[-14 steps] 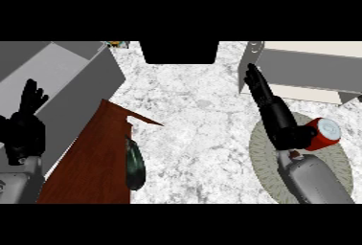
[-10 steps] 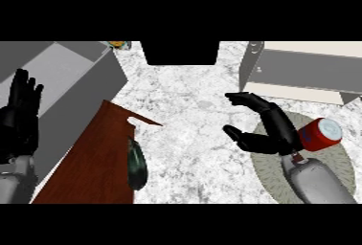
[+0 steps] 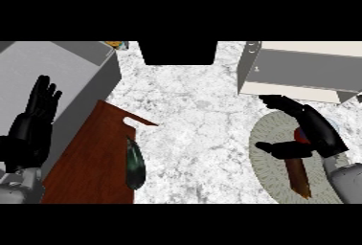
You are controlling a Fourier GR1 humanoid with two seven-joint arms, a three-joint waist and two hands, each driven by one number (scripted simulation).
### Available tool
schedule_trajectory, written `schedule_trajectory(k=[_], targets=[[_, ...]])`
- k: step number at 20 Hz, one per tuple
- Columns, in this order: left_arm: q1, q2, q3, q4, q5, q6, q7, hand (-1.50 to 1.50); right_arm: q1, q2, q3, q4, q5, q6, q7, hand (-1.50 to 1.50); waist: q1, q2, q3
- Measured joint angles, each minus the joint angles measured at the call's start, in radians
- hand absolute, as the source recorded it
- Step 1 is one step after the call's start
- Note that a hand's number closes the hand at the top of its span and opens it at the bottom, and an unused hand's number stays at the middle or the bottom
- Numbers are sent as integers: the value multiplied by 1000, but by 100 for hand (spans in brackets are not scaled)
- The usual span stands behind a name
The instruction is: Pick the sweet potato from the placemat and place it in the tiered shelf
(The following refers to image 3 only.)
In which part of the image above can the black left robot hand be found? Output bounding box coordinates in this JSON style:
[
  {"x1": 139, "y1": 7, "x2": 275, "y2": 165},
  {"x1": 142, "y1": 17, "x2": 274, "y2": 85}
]
[{"x1": 0, "y1": 75, "x2": 64, "y2": 174}]

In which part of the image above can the grey box appliance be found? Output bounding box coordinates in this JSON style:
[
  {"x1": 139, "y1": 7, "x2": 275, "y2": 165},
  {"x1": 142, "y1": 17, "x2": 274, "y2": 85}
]
[{"x1": 0, "y1": 41, "x2": 123, "y2": 180}]

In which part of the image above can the grey and cream tiered shelf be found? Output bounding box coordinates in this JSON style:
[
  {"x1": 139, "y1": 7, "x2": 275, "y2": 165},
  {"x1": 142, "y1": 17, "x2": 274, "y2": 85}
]
[{"x1": 237, "y1": 41, "x2": 362, "y2": 104}]

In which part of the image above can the brown sweet potato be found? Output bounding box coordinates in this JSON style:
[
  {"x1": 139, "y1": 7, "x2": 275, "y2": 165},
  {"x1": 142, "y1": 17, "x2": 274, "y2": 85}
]
[{"x1": 283, "y1": 127, "x2": 314, "y2": 200}]

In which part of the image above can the dark green cucumber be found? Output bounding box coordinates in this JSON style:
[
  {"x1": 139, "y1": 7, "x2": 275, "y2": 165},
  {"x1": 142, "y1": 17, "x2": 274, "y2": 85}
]
[{"x1": 125, "y1": 135, "x2": 148, "y2": 191}]

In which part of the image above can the small orange and teal object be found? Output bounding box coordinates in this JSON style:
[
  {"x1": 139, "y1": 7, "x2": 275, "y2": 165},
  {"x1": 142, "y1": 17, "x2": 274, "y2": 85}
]
[{"x1": 104, "y1": 41, "x2": 130, "y2": 51}]

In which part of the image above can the black appliance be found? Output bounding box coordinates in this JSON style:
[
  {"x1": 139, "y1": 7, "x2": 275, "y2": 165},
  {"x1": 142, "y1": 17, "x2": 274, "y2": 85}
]
[{"x1": 136, "y1": 41, "x2": 219, "y2": 67}]

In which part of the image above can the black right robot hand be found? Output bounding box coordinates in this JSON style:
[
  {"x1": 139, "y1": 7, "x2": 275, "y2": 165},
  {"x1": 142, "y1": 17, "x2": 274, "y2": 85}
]
[{"x1": 255, "y1": 94, "x2": 351, "y2": 160}]

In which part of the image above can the brown wooden cutting board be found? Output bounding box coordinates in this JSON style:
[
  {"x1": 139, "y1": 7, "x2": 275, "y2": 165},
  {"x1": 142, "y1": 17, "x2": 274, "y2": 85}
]
[{"x1": 40, "y1": 100, "x2": 160, "y2": 205}]

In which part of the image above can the round grey-green placemat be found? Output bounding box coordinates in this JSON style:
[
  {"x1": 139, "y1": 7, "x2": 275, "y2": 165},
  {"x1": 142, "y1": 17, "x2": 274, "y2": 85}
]
[{"x1": 247, "y1": 111, "x2": 352, "y2": 205}]

